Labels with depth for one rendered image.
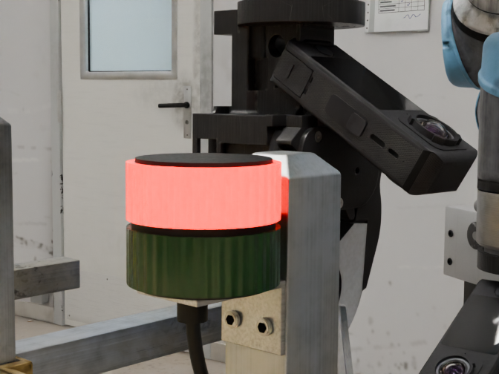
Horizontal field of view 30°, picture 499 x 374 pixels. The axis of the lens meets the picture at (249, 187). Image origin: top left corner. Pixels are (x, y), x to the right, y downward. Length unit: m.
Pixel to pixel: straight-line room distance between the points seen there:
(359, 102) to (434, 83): 2.85
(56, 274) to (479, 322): 0.48
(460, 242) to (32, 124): 3.60
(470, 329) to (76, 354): 0.28
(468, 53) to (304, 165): 0.84
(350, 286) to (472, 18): 0.69
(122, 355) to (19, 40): 4.02
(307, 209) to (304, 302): 0.04
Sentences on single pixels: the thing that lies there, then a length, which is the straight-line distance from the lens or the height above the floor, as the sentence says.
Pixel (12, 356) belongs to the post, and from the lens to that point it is 0.60.
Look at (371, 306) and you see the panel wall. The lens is 3.51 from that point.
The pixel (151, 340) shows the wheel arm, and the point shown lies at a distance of 0.73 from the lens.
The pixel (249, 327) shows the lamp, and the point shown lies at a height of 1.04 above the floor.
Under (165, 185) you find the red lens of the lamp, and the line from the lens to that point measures 0.33.
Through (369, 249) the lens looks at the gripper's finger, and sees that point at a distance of 0.55.
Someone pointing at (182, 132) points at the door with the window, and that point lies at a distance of 3.96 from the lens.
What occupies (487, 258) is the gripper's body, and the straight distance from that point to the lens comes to 0.67.
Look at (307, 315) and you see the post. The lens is 0.39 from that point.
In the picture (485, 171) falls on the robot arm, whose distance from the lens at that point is 0.66.
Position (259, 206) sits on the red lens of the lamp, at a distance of 0.34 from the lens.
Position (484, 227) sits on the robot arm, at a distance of 0.67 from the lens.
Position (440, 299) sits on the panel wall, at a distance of 3.37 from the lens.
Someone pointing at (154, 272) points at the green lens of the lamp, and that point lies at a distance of 0.34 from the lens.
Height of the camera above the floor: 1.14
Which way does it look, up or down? 6 degrees down
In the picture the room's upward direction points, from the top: straight up
